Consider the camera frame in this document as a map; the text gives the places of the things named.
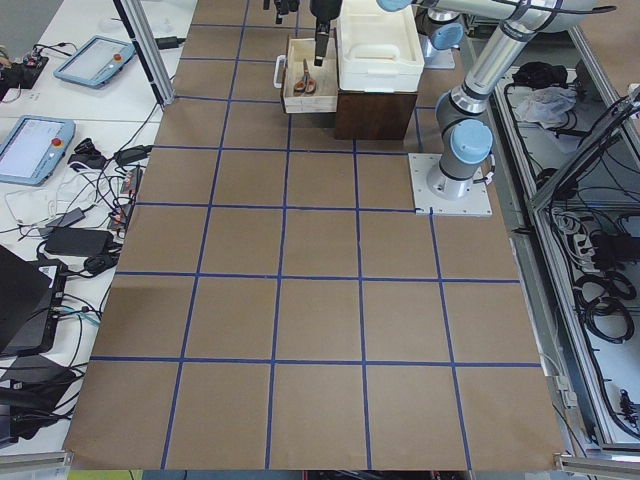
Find dark brown wooden cabinet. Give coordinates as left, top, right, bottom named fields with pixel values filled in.
left=334, top=90, right=418, bottom=140

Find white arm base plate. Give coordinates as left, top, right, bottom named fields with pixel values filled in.
left=408, top=153, right=493, bottom=218
left=421, top=35, right=455, bottom=70

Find aluminium frame post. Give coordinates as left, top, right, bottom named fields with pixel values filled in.
left=113, top=0, right=175, bottom=108

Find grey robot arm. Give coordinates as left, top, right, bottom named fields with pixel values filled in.
left=263, top=1, right=464, bottom=51
left=309, top=1, right=616, bottom=119

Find white drawer handle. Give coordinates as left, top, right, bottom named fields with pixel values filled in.
left=273, top=54, right=287, bottom=89

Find grey orange scissors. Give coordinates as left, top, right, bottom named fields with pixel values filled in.
left=293, top=59, right=317, bottom=95

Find light wooden drawer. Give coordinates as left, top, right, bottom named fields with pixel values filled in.
left=274, top=38, right=338, bottom=114

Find white crumpled cloth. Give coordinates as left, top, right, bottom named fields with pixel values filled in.
left=514, top=87, right=577, bottom=128

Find black power adapter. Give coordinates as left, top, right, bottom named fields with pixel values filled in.
left=44, top=228, right=114, bottom=257

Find blue teach pendant far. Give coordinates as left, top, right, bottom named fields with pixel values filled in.
left=53, top=35, right=136, bottom=88

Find white plastic tray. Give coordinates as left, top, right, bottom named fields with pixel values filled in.
left=336, top=1, right=424, bottom=93

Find blue teach pendant near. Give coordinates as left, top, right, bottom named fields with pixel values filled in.
left=1, top=115, right=76, bottom=186

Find blue teach pendant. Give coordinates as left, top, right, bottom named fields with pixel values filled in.
left=1, top=115, right=76, bottom=186
left=53, top=35, right=136, bottom=88

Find black laptop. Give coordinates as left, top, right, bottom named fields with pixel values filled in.
left=1, top=247, right=67, bottom=357

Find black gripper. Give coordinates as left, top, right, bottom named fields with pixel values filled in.
left=309, top=0, right=343, bottom=67
left=263, top=0, right=300, bottom=25

